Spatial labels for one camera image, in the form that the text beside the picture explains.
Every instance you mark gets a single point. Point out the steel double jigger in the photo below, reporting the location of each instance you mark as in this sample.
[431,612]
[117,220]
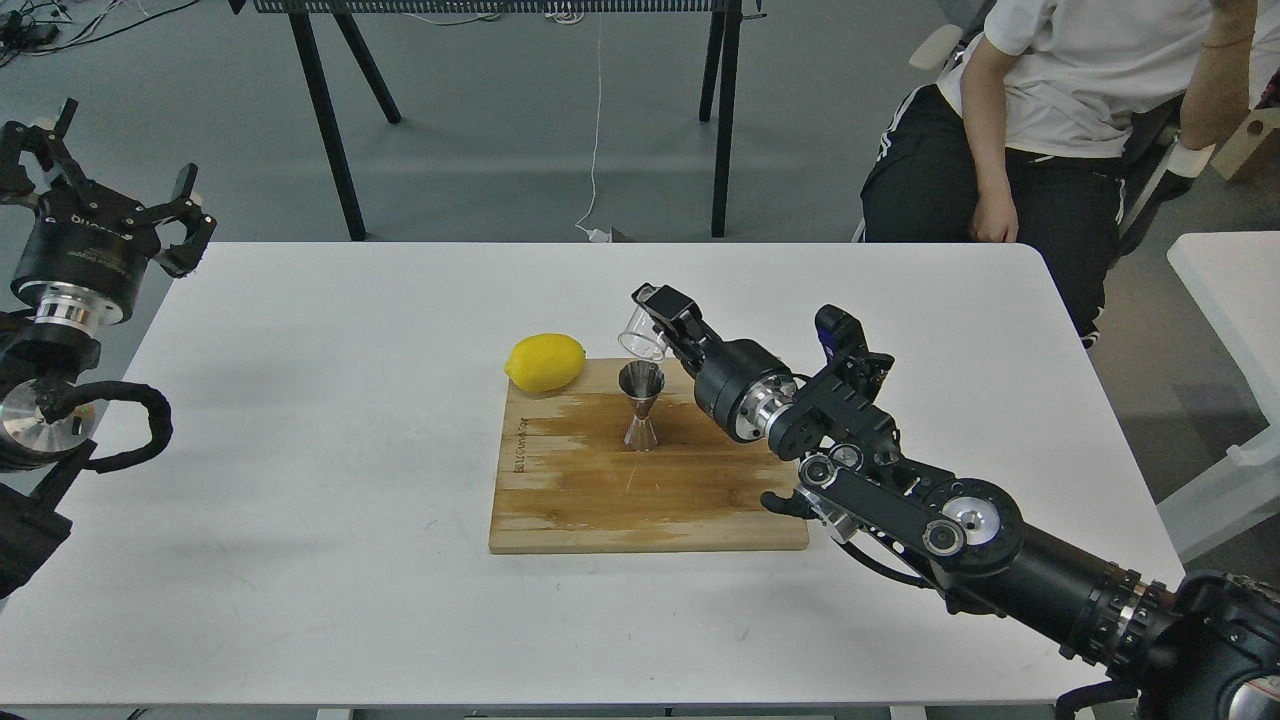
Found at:
[641,382]

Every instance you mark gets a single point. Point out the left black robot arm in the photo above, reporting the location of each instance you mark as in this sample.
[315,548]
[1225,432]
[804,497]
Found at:
[48,415]

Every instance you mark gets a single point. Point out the yellow lemon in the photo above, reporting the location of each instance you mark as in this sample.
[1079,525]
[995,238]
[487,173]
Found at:
[545,362]

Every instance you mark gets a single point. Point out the person's right hand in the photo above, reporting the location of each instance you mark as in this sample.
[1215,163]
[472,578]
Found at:
[995,219]

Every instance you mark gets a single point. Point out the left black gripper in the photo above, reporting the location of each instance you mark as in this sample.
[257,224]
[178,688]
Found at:
[78,247]

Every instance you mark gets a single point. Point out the wooden cutting board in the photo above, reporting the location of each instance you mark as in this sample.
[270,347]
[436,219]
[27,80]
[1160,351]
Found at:
[567,483]

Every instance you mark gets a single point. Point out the seated person white shirt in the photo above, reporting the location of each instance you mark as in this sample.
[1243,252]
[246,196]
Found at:
[1042,102]

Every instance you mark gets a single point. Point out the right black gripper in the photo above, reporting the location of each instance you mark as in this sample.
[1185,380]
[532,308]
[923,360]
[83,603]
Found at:
[741,386]

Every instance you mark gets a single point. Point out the small clear glass cup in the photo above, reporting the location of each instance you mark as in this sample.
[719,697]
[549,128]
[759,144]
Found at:
[642,338]

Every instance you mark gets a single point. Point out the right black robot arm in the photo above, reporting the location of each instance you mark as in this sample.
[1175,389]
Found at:
[1205,651]

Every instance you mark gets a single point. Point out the black metal table frame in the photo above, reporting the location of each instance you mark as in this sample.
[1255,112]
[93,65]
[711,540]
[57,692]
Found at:
[434,120]

